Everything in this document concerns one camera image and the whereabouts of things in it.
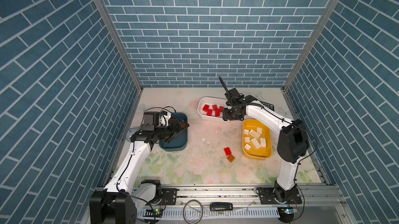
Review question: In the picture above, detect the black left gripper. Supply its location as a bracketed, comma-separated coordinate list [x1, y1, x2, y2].
[154, 118, 189, 143]

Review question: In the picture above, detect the cream long lego brick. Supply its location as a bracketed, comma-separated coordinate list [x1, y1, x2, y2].
[248, 129, 261, 139]

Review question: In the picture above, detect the white square lego plate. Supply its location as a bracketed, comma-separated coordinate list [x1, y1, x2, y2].
[244, 144, 251, 151]

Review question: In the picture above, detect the white rounded lego brick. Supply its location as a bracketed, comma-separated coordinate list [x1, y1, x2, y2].
[259, 137, 267, 148]

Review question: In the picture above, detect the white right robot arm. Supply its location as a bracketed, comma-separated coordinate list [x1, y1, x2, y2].
[222, 88, 310, 203]

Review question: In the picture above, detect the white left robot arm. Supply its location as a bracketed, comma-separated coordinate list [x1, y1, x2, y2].
[89, 110, 189, 224]

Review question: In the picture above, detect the white plastic bin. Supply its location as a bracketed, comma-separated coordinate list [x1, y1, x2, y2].
[197, 97, 227, 122]

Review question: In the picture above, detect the dark teal plastic bin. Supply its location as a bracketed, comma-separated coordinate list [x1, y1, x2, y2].
[159, 112, 188, 152]

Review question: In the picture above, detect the black desk calculator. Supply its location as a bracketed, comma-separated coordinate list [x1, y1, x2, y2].
[260, 101, 274, 111]

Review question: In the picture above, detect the small round alarm clock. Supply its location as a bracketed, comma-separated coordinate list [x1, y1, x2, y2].
[125, 127, 139, 142]

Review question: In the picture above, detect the brown lego brick right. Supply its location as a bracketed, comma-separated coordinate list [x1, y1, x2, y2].
[227, 154, 235, 163]

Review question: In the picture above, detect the yellow plastic bin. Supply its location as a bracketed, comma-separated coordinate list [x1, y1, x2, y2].
[242, 119, 273, 160]

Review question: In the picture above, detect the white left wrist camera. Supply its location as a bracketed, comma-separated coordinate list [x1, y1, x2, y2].
[159, 110, 171, 127]

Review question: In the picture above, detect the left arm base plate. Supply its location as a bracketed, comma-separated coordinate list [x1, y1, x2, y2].
[161, 188, 178, 206]

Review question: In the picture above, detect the coiled grey cable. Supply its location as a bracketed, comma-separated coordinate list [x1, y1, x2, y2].
[182, 199, 204, 224]

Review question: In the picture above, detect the black remote on rail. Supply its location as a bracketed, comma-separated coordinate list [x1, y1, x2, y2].
[210, 202, 233, 211]

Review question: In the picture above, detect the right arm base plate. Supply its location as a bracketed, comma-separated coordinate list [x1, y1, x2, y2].
[255, 186, 302, 205]

